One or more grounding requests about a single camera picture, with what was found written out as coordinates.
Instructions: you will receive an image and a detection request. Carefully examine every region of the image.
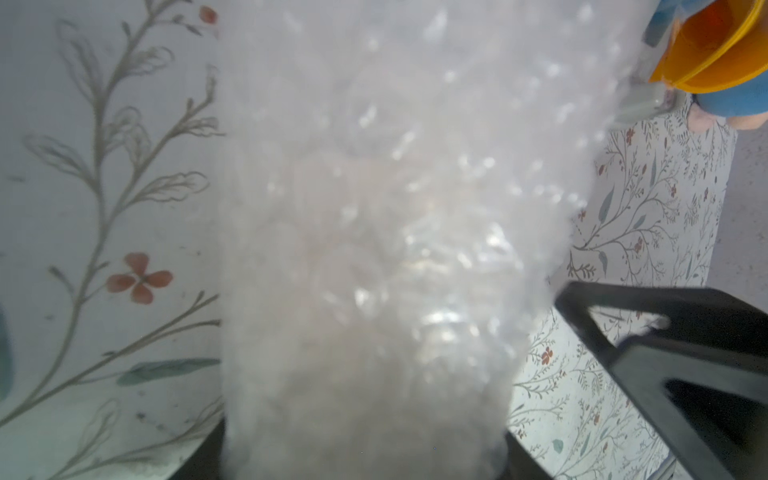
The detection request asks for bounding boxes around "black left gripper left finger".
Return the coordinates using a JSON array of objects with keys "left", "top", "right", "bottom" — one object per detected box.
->
[{"left": 168, "top": 420, "right": 225, "bottom": 480}]

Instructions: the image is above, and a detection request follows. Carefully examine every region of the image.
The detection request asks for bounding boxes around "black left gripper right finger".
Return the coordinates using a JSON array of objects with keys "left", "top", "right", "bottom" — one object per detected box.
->
[{"left": 500, "top": 431, "right": 552, "bottom": 480}]

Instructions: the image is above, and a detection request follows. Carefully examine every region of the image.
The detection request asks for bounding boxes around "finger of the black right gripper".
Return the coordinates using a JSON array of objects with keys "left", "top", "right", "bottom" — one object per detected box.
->
[{"left": 555, "top": 282, "right": 767, "bottom": 479}]

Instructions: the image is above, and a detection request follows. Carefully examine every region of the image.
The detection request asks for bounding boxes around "clear bubble wrap sheet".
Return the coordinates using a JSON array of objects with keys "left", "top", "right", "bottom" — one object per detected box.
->
[{"left": 218, "top": 1, "right": 655, "bottom": 479}]

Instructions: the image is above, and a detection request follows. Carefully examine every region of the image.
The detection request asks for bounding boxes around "yellow cloth raincoat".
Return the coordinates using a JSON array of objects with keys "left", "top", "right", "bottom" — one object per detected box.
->
[{"left": 649, "top": 0, "right": 767, "bottom": 94}]

